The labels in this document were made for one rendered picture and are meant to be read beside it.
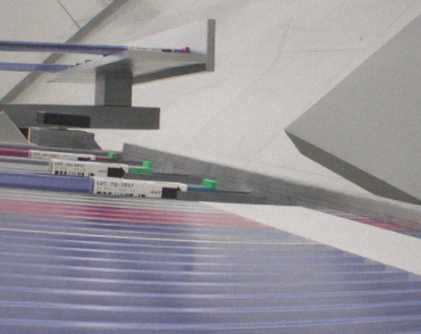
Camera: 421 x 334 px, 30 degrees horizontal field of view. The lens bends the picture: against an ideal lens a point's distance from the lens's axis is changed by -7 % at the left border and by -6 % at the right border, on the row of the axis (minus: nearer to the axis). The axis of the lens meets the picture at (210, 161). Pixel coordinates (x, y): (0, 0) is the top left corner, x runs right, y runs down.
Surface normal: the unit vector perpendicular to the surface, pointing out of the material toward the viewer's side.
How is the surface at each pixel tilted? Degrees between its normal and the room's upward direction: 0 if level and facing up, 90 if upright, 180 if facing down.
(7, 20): 90
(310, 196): 44
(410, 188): 0
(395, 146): 0
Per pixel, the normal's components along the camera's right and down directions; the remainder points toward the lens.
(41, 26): 0.40, 0.09
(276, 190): -0.91, -0.07
